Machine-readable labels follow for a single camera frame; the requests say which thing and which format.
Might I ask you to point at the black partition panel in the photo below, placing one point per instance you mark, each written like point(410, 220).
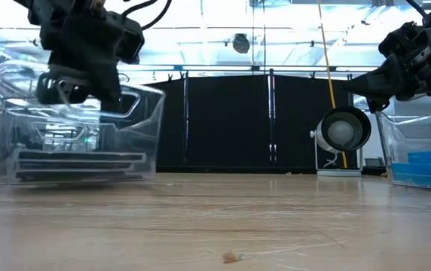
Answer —
point(230, 120)

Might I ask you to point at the black ceiling device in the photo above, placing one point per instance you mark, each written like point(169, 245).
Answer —
point(241, 43)

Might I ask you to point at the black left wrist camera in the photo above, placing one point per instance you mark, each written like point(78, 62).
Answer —
point(130, 39)

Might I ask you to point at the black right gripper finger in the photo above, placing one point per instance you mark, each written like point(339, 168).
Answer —
point(381, 86)

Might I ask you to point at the small brown crumb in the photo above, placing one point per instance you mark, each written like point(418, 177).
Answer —
point(231, 257)

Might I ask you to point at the white cylindrical lamp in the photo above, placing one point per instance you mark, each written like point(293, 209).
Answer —
point(341, 130)

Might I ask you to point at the clear plastic bin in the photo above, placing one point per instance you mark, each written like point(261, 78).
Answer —
point(389, 150)
point(151, 131)

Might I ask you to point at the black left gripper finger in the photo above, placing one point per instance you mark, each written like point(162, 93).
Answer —
point(108, 90)
point(65, 88)

